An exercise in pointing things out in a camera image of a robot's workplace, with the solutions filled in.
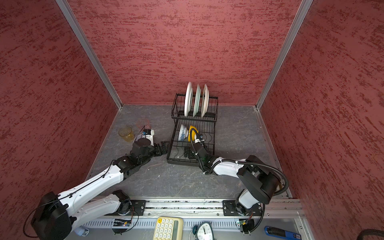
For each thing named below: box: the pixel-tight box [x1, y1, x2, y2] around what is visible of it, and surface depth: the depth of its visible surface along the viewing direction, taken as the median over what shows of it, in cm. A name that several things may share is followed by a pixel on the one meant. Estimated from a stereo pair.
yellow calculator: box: [153, 216, 184, 240], surface depth 69 cm
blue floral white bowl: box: [178, 124, 189, 141], surface depth 94 cm
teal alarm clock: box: [192, 221, 215, 240], surface depth 66 cm
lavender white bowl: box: [133, 130, 155, 147], surface depth 71 cm
